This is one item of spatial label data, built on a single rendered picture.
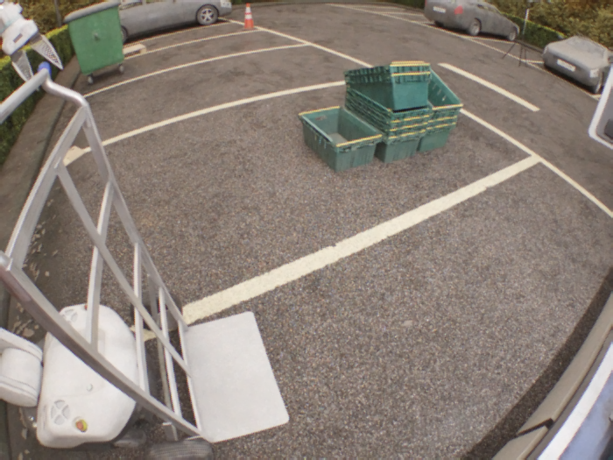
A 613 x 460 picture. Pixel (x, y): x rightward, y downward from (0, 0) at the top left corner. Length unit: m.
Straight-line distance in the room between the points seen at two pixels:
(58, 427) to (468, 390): 1.61
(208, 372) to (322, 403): 0.50
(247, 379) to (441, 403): 0.83
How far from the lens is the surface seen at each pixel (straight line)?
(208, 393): 1.43
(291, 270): 1.69
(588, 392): 1.02
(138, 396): 0.77
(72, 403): 1.24
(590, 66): 9.64
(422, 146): 2.79
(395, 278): 1.72
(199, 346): 1.52
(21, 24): 0.95
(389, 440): 1.38
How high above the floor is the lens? 1.32
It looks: 44 degrees down
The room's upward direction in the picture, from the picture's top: 1 degrees clockwise
